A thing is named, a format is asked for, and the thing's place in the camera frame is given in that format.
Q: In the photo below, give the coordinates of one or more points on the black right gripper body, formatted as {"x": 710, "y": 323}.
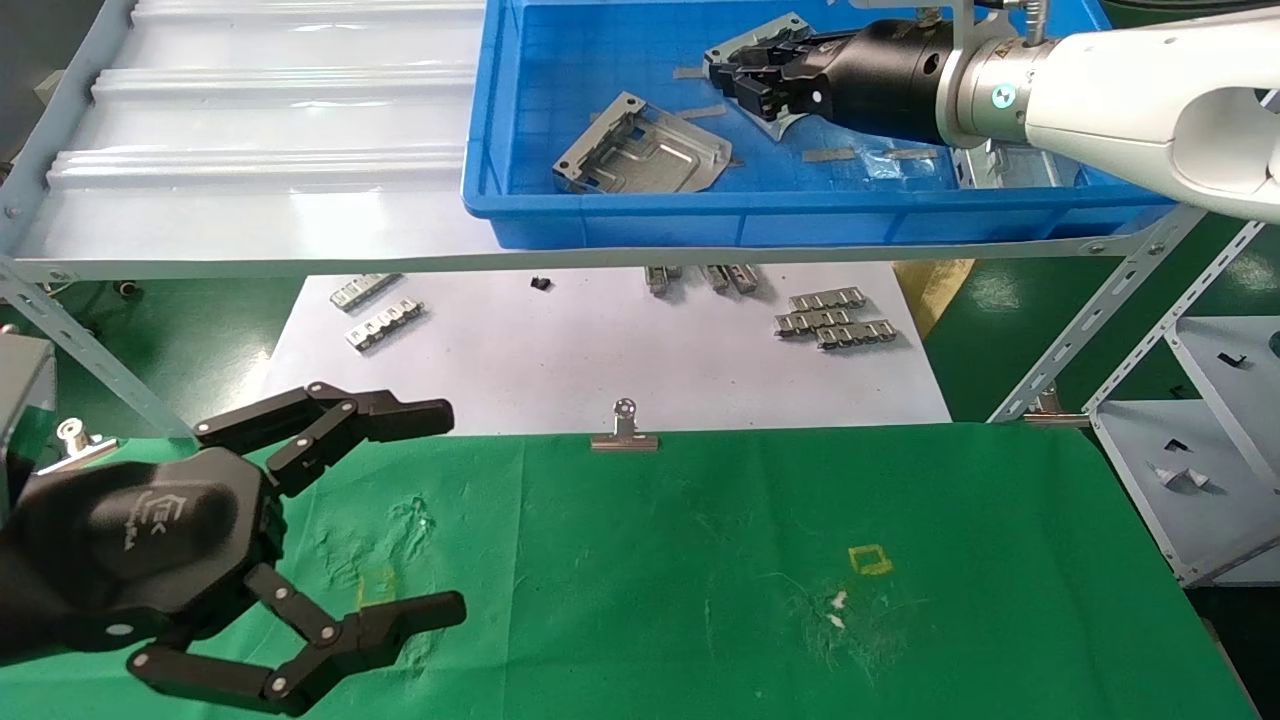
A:
{"x": 885, "y": 80}

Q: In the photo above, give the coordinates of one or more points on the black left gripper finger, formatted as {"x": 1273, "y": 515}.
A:
{"x": 400, "y": 418}
{"x": 400, "y": 620}

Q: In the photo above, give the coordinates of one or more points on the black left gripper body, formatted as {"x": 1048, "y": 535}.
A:
{"x": 150, "y": 540}

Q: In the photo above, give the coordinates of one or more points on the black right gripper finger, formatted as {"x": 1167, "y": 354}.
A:
{"x": 785, "y": 98}
{"x": 775, "y": 62}

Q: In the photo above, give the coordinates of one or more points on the sheet metal bracket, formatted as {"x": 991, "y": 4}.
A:
{"x": 770, "y": 32}
{"x": 650, "y": 160}
{"x": 1010, "y": 170}

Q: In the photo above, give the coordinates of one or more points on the clear plastic film scrap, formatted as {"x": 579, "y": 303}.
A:
{"x": 885, "y": 168}

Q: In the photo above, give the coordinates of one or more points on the metal clip strip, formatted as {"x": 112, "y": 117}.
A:
{"x": 715, "y": 278}
{"x": 855, "y": 335}
{"x": 827, "y": 298}
{"x": 812, "y": 321}
{"x": 365, "y": 291}
{"x": 658, "y": 280}
{"x": 743, "y": 279}
{"x": 385, "y": 325}

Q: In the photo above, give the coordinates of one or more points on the white paper sheet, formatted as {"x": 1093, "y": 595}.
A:
{"x": 560, "y": 350}

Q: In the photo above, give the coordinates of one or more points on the blue plastic bin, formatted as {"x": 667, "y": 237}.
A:
{"x": 600, "y": 40}

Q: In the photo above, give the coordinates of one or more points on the green cloth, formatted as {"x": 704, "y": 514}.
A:
{"x": 620, "y": 560}

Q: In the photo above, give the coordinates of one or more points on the black caster wheel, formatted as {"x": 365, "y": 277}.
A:
{"x": 127, "y": 289}

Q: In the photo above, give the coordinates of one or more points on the white corrugated shelf panel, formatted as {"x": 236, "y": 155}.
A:
{"x": 250, "y": 120}

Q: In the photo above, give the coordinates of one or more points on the grey metal shelf unit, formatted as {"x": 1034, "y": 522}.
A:
{"x": 1150, "y": 440}

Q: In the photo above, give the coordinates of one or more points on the small white part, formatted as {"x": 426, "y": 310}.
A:
{"x": 1196, "y": 480}
{"x": 1165, "y": 476}

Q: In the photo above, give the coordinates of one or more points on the folded sheet metal bracket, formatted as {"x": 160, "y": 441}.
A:
{"x": 1010, "y": 170}

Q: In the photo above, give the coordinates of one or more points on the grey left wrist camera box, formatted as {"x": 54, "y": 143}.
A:
{"x": 20, "y": 400}

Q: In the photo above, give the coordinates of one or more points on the grey perforated metal frame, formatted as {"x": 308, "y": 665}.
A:
{"x": 200, "y": 268}

